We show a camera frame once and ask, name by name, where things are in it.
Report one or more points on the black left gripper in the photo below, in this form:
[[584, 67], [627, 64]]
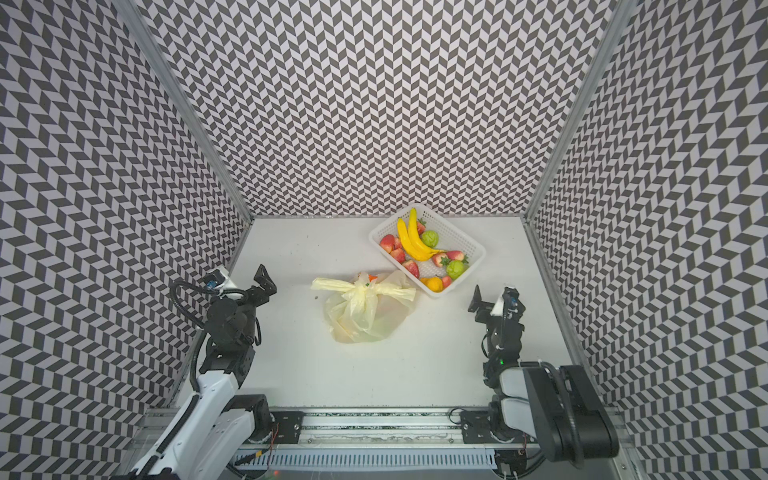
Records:
[[265, 283]]

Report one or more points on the yellow plastic bag orange print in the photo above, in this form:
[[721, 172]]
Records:
[[368, 308]]

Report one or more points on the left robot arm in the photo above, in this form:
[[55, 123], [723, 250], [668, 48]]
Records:
[[217, 418]]

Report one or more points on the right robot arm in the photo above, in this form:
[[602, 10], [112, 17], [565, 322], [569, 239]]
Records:
[[556, 408]]

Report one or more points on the yellow orange fruit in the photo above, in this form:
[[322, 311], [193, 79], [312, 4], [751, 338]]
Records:
[[434, 284]]

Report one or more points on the green apple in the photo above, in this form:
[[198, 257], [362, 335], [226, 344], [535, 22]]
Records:
[[430, 239]]

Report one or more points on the yellow banana bunch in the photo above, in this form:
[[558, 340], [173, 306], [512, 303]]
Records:
[[410, 239]]

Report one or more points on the red apple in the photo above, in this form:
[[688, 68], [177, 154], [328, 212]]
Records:
[[389, 243]]

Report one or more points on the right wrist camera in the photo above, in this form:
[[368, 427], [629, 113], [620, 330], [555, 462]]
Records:
[[508, 305]]

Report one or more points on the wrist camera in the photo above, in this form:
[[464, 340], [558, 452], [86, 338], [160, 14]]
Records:
[[508, 305], [218, 283]]

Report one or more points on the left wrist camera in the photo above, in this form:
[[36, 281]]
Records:
[[218, 283]]

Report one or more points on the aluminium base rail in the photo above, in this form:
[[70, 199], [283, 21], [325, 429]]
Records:
[[390, 426]]

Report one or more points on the aluminium left corner post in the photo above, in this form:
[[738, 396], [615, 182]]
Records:
[[131, 16]]

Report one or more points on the aluminium corner post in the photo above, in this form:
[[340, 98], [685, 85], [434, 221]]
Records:
[[131, 16], [618, 22]]

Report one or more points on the aluminium right corner post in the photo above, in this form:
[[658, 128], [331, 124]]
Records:
[[618, 22]]

